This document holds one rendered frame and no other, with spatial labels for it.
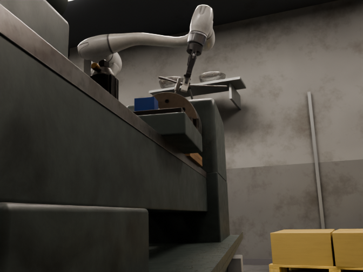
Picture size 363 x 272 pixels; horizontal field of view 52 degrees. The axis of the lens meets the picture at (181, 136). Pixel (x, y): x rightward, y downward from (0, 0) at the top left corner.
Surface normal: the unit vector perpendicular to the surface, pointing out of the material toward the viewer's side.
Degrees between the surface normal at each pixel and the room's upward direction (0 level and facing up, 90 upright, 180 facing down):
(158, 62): 90
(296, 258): 90
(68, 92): 90
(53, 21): 90
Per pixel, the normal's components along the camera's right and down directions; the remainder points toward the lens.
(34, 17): 0.98, -0.07
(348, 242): -0.41, -0.18
